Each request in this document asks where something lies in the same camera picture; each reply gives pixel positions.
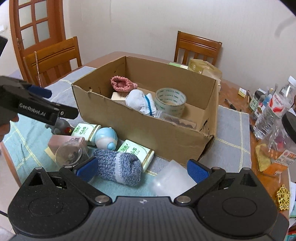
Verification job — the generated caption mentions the white sock blue stripe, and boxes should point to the white sock blue stripe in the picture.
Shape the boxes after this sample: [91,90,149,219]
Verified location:
[125,89,157,116]

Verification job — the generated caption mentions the light blue round toy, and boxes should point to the light blue round toy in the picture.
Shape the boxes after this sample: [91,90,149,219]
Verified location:
[94,127,118,151]

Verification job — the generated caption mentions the green white tissue pack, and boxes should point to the green white tissue pack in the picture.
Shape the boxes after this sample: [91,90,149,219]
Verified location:
[71,123,101,146]

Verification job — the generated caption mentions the person's left hand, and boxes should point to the person's left hand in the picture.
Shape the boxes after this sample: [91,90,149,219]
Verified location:
[0,115,19,142]

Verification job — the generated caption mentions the clear water bottle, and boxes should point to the clear water bottle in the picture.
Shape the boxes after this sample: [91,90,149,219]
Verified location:
[254,76,295,140]

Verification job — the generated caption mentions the pink knitted sock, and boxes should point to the pink knitted sock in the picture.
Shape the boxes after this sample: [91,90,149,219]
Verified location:
[110,76,138,92]

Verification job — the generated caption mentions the black pen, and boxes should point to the black pen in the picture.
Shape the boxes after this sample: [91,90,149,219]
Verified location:
[224,98,237,110]

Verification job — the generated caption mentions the small yellow box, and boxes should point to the small yellow box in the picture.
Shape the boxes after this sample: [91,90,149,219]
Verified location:
[238,87,247,98]

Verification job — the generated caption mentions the gold blister pack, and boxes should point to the gold blister pack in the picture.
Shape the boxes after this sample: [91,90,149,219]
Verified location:
[255,144,271,172]

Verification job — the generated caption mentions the clear tape roll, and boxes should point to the clear tape roll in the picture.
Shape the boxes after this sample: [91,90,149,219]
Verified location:
[154,88,187,118]

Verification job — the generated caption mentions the gold tissue box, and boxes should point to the gold tissue box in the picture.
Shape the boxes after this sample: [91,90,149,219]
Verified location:
[188,59,223,83]

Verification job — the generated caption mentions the wooden glass door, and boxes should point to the wooden glass door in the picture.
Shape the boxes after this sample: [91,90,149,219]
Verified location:
[9,0,66,82]

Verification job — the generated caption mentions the gold ornament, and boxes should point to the gold ornament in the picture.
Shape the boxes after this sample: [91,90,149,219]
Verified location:
[276,185,290,211]

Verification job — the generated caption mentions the large black-lidded plastic jar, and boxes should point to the large black-lidded plastic jar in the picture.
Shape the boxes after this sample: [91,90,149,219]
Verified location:
[260,111,296,167]

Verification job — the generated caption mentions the small dark-lidded glass jar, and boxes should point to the small dark-lidded glass jar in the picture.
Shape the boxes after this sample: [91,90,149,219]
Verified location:
[249,90,265,120]

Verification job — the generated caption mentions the small blue-capped bottle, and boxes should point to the small blue-capped bottle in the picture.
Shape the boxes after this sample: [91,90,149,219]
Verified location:
[254,94,272,120]

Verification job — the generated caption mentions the blue knitted sock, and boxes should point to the blue knitted sock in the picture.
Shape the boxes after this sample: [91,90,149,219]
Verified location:
[93,150,142,186]

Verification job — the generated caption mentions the clear jar dark contents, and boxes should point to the clear jar dark contents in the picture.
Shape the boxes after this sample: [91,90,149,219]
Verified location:
[55,142,89,168]

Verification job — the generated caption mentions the wooden chair at left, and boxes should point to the wooden chair at left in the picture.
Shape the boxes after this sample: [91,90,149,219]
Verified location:
[23,36,82,87]

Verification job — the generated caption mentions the wooden chair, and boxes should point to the wooden chair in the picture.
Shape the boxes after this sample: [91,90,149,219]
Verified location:
[23,36,82,87]
[174,31,222,66]

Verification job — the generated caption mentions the translucent white plastic box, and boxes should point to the translucent white plastic box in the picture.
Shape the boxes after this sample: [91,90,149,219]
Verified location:
[147,158,197,201]

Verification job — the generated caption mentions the brown greeting card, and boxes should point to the brown greeting card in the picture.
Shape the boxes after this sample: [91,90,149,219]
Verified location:
[44,147,56,162]

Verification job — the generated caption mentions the brown cardboard box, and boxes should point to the brown cardboard box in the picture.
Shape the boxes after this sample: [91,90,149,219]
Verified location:
[72,56,218,164]

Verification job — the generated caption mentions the white pink KASI box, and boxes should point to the white pink KASI box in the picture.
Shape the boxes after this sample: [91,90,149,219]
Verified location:
[111,92,128,102]

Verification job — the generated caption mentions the grey toy figure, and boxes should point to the grey toy figure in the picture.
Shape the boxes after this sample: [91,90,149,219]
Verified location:
[45,118,74,136]

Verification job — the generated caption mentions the wooden chair at back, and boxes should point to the wooden chair at back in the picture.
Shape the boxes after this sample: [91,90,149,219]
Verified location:
[174,31,222,66]

